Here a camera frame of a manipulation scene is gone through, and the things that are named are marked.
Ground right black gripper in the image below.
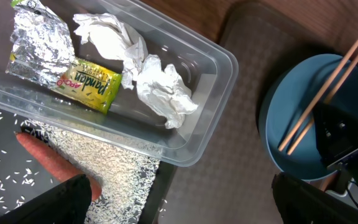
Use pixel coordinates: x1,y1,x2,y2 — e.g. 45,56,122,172
313,103,358,186

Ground black tray bin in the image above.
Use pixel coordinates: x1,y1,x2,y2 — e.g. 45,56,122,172
0,102,177,224

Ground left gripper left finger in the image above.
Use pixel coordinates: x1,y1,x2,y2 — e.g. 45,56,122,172
0,174,92,224

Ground spilled white rice grains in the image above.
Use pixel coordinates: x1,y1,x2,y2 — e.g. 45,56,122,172
0,102,167,224

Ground white tissue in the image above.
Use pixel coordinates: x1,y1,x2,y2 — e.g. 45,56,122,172
136,54,198,129
73,13,148,90

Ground orange carrot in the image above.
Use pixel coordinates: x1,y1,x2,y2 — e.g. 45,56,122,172
14,131,103,202

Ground dark blue plate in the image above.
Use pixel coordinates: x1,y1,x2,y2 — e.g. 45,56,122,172
259,54,358,181

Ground brown serving tray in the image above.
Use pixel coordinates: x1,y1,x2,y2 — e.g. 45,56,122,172
154,1,326,224

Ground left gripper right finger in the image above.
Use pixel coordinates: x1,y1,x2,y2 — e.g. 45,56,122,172
272,172,358,224

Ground yellow foil snack wrapper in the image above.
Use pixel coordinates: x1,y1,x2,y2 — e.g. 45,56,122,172
6,1,122,114

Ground clear plastic bin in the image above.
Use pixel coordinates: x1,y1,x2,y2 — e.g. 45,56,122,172
0,0,239,167

